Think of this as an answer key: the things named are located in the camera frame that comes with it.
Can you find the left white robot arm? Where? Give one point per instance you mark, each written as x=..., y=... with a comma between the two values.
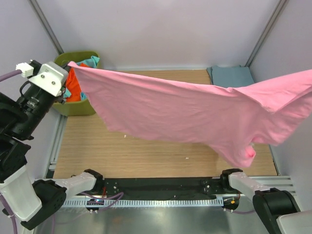
x=29, y=203

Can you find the folded grey-blue t shirt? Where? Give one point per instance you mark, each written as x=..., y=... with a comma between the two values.
x=230, y=76

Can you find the green plastic bin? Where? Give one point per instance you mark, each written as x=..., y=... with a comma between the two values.
x=78, y=108

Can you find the white slotted cable duct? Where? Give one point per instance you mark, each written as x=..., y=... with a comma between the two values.
x=83, y=202

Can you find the aluminium frame rail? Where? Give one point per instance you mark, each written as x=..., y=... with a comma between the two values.
x=279, y=182

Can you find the orange t shirt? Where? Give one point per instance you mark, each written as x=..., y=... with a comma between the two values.
x=73, y=92

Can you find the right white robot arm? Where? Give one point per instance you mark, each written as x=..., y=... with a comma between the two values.
x=278, y=210

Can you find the pink t shirt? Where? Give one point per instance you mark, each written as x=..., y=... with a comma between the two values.
x=229, y=120

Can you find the teal t shirt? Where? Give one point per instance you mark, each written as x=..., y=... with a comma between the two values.
x=92, y=62

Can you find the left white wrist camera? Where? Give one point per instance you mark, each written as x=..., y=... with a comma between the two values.
x=48, y=76

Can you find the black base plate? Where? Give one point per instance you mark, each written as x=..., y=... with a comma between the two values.
x=164, y=189

